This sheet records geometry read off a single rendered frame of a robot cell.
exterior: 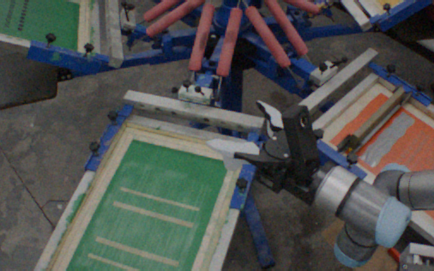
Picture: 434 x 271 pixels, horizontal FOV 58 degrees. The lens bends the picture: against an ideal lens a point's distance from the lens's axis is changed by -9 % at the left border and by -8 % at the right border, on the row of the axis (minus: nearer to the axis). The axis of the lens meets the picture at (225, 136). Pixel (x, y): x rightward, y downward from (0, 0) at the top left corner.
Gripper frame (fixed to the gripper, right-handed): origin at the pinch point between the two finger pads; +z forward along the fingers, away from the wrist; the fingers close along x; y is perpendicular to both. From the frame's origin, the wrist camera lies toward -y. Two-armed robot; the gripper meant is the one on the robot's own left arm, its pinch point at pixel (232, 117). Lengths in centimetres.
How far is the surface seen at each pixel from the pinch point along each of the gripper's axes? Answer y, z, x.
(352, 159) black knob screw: 54, -12, 63
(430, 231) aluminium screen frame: 61, -49, 60
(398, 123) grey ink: 58, -17, 103
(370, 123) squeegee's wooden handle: 51, -9, 84
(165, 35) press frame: 53, 91, 74
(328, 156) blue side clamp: 59, -2, 64
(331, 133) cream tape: 62, 4, 79
